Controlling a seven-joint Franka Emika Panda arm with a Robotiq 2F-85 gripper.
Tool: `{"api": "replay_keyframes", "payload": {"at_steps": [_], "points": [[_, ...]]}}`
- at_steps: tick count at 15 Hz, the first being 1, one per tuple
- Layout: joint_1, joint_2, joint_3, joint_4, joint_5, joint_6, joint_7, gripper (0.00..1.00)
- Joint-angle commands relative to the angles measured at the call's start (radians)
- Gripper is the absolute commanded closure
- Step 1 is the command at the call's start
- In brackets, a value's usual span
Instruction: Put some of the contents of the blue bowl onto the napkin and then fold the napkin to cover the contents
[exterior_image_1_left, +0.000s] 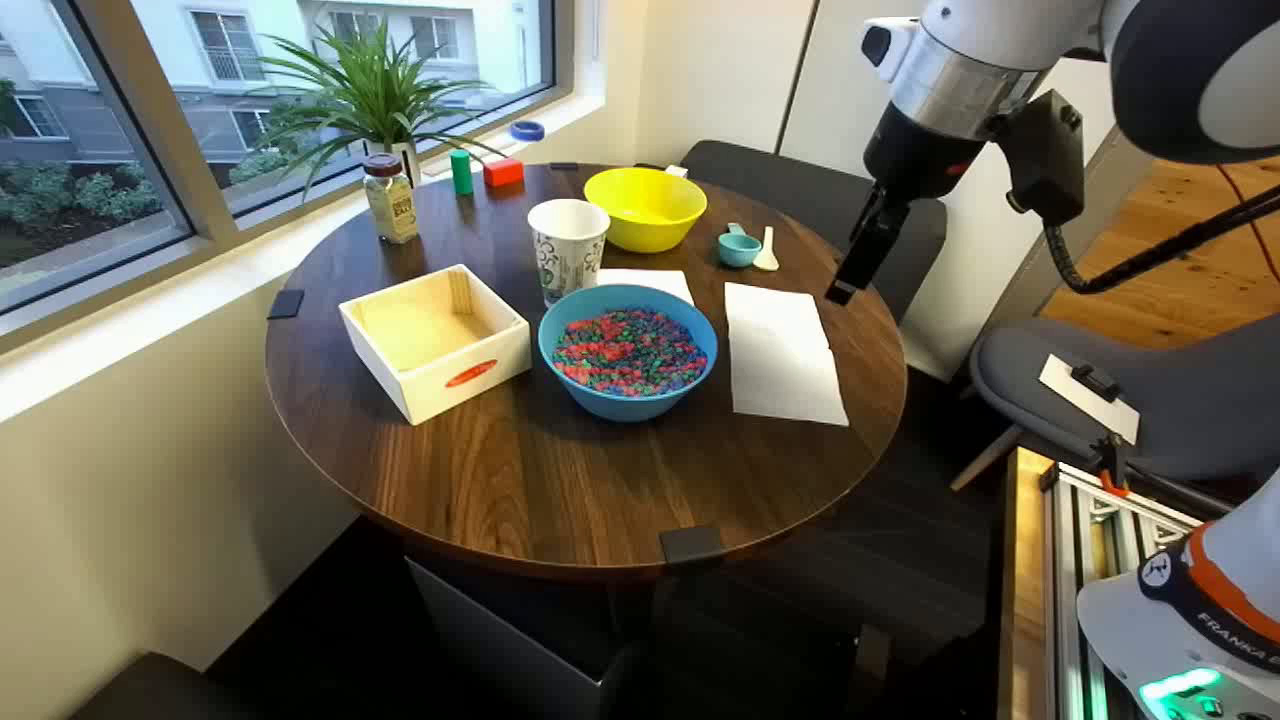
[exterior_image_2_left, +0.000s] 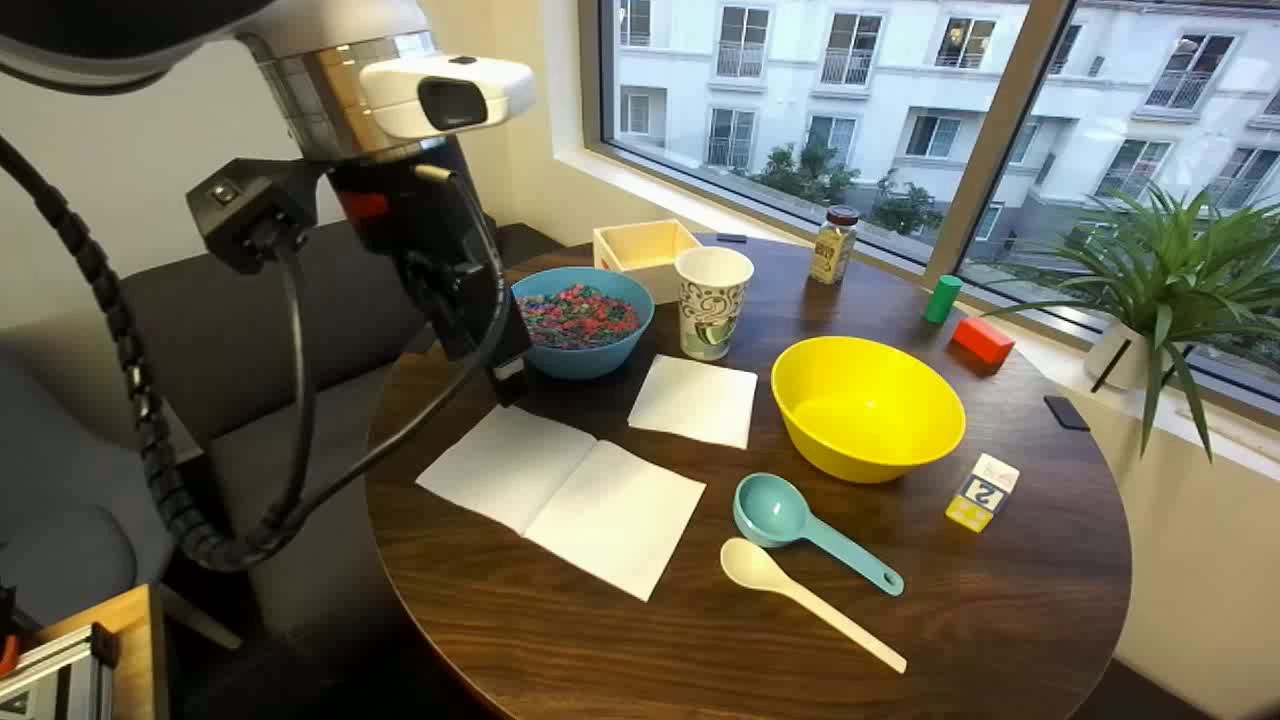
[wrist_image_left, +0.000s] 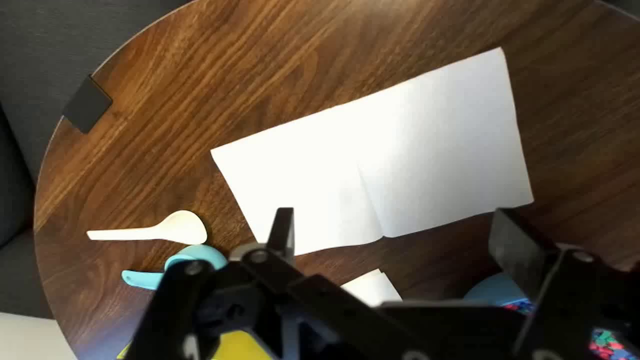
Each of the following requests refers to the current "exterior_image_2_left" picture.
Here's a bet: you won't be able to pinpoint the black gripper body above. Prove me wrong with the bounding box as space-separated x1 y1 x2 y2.
327 136 517 364

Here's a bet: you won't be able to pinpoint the colourful beads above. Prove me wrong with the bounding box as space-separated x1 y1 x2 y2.
521 281 648 354

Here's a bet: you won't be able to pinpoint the large white napkin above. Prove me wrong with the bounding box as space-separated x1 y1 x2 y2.
412 402 706 604

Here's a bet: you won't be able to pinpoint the blue bowl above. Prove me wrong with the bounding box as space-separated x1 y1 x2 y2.
507 265 659 386

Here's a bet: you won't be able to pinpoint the small white napkin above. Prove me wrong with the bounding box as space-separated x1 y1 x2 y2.
623 354 758 453

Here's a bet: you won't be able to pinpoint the yellow bowl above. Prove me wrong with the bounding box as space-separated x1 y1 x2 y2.
767 334 970 489

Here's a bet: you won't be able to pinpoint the pale wooden box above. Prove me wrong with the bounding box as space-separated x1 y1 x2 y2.
587 217 706 308

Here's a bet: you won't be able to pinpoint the printed paper cup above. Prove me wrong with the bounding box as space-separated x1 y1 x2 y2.
670 244 758 364

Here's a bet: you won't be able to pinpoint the dark grey armchair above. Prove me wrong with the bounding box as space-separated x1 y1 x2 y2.
114 217 443 645

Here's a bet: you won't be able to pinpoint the teal plastic scoop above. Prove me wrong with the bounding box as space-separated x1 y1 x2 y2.
726 470 907 599

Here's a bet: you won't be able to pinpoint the white round object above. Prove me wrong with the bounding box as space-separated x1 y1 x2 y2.
715 534 913 682

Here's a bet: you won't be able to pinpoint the glass spice jar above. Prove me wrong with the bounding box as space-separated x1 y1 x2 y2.
809 207 863 290

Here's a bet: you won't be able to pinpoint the blue grey chair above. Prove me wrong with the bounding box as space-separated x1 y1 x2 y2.
0 348 176 631

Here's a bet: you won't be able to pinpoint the green block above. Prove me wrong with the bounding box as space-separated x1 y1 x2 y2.
921 274 964 334

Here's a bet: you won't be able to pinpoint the wooden cabinet edge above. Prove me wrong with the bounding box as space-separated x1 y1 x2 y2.
0 579 176 720

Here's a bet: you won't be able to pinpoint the red block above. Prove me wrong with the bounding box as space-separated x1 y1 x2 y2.
944 314 1018 376

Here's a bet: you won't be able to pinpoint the yellow and white small box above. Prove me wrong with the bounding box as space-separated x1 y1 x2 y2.
941 448 1022 540

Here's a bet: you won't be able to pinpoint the white plant pot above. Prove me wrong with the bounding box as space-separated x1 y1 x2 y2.
1080 314 1156 396

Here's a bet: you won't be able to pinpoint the green potted plant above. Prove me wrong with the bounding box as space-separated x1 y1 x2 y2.
982 184 1280 466

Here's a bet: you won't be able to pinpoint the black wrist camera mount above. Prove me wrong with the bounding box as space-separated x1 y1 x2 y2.
185 158 336 278

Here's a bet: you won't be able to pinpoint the thin black camera cable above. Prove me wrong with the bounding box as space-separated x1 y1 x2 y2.
263 244 327 536

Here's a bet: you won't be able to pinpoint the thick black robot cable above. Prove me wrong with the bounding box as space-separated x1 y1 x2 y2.
0 131 314 579

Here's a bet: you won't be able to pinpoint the window with beige frame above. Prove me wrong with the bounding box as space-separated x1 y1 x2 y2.
577 0 1280 403

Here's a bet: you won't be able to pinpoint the aluminium rail frame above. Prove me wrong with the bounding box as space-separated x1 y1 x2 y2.
0 619 121 720

